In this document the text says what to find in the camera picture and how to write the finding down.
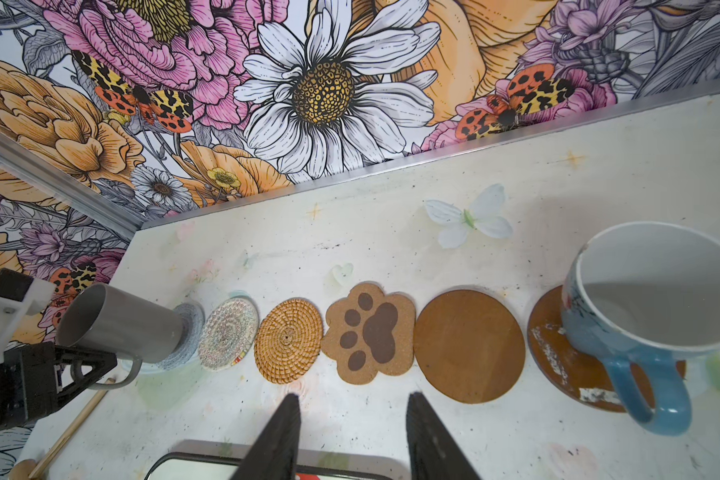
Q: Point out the white blue mug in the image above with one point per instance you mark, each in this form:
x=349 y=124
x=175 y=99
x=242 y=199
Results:
x=640 y=297

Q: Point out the grey mug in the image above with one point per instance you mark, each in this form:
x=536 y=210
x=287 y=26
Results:
x=105 y=319

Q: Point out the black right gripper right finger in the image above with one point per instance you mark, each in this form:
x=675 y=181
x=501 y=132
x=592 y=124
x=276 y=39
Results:
x=433 y=452

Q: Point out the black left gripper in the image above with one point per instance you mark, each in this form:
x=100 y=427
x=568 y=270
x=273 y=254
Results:
x=37 y=380

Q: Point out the brown paw shaped coaster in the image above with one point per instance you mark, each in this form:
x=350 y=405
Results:
x=370 y=332

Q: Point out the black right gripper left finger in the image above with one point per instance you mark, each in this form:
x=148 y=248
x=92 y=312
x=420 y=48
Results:
x=274 y=453

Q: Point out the multicolour woven coaster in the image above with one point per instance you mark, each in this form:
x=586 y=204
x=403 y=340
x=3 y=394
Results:
x=229 y=333

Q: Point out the glossy dark brown coaster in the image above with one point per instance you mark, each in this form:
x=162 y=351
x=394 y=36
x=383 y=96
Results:
x=579 y=376

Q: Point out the matte brown round coaster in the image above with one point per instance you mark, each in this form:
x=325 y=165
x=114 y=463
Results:
x=469 y=346

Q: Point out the grey blue woven coaster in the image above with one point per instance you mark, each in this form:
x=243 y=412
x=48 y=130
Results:
x=193 y=321

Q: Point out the tan wicker coaster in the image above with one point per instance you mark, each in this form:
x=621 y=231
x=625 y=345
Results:
x=288 y=341

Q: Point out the strawberry print serving tray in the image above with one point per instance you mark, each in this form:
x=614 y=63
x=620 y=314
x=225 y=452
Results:
x=180 y=465

